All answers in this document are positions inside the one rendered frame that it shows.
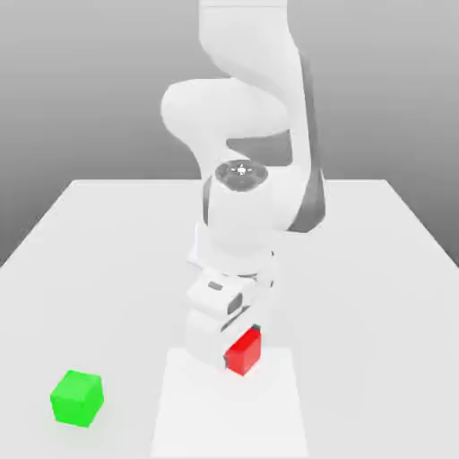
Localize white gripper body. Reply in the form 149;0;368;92
183;303;269;368

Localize small red cube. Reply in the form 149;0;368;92
223;327;263;377

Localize small green cube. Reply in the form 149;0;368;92
49;369;106;429

